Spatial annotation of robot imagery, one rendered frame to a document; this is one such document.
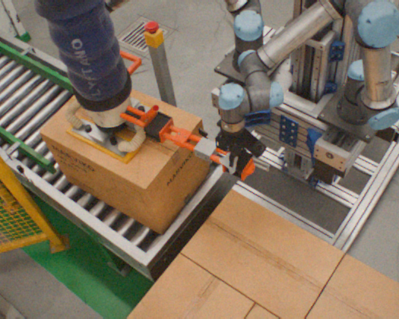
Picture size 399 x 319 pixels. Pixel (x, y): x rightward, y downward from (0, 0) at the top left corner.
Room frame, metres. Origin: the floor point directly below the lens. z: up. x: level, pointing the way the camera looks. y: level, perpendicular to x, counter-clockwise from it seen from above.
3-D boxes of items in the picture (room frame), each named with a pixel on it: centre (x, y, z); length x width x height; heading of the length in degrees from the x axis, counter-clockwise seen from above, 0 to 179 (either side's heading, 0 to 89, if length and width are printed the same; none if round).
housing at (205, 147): (1.01, -0.03, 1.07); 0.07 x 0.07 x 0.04; 49
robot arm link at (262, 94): (0.96, -0.23, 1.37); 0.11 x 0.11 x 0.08; 3
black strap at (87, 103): (1.32, 0.31, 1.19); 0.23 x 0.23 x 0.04
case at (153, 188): (1.32, 0.31, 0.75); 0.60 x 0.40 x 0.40; 49
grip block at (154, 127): (1.16, 0.13, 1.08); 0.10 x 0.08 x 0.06; 139
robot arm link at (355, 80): (1.10, -0.63, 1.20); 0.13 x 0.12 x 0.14; 3
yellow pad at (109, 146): (1.25, 0.38, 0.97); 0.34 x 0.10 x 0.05; 49
